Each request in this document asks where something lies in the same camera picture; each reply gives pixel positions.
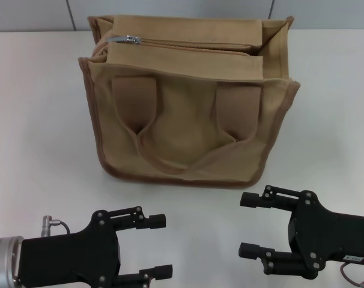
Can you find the khaki canvas food bag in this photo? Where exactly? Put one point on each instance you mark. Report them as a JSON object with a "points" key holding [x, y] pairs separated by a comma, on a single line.
{"points": [[185, 126]]}

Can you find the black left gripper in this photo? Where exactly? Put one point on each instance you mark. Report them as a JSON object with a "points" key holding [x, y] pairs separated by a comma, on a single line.
{"points": [[71, 258]]}

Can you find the silver metal zipper pull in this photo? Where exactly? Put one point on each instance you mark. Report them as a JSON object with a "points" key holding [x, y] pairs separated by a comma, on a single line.
{"points": [[126, 39]]}

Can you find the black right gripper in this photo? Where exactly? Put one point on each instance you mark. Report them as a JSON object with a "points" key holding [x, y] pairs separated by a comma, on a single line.
{"points": [[329, 234]]}

